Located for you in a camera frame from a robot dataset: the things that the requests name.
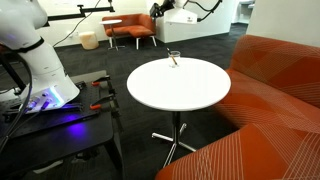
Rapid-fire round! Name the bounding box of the orange and black pen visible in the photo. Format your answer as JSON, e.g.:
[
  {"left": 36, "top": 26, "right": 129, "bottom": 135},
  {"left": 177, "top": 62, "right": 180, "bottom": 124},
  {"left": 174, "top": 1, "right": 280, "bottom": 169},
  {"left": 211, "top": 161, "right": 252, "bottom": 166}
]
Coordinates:
[{"left": 166, "top": 47, "right": 179, "bottom": 67}]

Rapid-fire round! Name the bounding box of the clear glass cup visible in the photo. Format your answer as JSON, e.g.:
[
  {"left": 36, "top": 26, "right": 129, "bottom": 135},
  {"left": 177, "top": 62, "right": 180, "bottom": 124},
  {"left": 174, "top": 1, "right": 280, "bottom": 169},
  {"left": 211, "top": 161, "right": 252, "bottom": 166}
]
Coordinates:
[{"left": 167, "top": 50, "right": 182, "bottom": 69}]

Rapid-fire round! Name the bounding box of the small orange lounge sofa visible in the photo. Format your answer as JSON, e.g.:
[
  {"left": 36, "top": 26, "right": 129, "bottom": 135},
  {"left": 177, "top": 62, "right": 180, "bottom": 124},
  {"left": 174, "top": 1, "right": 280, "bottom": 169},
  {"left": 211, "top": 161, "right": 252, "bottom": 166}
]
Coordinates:
[{"left": 101, "top": 13, "right": 158, "bottom": 51}]

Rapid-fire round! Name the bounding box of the white robot station cabinet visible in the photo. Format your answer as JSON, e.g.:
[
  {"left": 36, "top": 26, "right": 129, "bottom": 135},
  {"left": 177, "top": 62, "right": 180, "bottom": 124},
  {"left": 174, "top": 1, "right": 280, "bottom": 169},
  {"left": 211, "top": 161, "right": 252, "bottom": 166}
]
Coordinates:
[{"left": 155, "top": 0, "right": 234, "bottom": 44}]

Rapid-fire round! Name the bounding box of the black device on white cabinet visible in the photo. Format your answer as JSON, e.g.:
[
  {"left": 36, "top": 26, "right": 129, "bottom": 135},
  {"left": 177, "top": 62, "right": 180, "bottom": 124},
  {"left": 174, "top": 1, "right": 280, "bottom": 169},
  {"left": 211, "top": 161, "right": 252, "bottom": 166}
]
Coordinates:
[{"left": 149, "top": 0, "right": 174, "bottom": 19}]

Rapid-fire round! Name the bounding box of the small round white side table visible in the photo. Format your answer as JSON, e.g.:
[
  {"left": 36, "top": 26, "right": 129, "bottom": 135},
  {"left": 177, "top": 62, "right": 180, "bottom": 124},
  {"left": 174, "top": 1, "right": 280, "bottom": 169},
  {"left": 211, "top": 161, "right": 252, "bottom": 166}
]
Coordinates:
[{"left": 99, "top": 19, "right": 127, "bottom": 52}]

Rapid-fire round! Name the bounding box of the beige cylindrical stool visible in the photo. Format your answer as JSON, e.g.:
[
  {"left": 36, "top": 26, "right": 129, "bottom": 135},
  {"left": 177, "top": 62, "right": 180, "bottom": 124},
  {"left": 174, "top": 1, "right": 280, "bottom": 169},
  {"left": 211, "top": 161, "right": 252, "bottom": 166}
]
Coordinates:
[{"left": 78, "top": 31, "right": 100, "bottom": 51}]

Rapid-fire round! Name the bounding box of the orange patterned corner sofa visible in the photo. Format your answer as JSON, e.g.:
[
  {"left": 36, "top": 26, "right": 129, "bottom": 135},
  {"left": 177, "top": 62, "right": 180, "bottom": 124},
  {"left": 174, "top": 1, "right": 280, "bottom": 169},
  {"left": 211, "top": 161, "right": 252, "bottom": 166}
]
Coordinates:
[{"left": 154, "top": 34, "right": 320, "bottom": 180}]

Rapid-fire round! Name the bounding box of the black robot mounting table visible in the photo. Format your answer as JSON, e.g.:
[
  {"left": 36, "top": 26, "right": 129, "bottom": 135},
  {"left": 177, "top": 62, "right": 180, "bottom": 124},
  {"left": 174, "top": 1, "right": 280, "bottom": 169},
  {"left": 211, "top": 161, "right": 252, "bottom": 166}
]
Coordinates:
[{"left": 0, "top": 69, "right": 126, "bottom": 180}]

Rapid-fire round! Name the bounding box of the chrome table pedestal base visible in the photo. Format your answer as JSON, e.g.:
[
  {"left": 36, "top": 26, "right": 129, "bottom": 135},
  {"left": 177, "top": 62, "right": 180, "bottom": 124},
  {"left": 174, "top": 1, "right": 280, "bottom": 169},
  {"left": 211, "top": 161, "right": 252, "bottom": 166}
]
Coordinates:
[{"left": 151, "top": 111, "right": 198, "bottom": 168}]

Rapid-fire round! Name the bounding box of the orange-handled black clamp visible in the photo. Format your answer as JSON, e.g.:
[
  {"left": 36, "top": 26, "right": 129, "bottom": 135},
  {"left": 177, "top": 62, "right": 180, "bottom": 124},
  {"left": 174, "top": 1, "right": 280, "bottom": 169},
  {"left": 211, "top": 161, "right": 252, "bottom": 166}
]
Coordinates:
[
  {"left": 90, "top": 75, "right": 113, "bottom": 88},
  {"left": 89, "top": 94, "right": 118, "bottom": 112}
]

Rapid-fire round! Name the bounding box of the black hanging cable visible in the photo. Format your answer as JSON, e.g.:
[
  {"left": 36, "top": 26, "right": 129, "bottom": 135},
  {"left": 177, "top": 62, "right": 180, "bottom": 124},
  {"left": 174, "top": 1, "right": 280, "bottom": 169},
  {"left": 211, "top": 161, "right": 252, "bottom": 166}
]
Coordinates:
[{"left": 52, "top": 0, "right": 102, "bottom": 48}]

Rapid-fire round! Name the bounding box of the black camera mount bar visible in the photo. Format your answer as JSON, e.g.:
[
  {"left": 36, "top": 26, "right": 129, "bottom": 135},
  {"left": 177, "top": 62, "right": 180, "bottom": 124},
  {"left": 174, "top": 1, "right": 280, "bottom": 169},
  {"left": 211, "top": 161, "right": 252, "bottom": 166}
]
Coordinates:
[{"left": 46, "top": 0, "right": 116, "bottom": 23}]

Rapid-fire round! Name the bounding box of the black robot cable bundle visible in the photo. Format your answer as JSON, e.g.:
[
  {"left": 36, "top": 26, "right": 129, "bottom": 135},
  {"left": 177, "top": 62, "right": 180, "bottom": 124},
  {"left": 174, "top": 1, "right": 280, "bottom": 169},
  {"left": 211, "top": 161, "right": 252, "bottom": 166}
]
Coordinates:
[{"left": 0, "top": 54, "right": 34, "bottom": 154}]

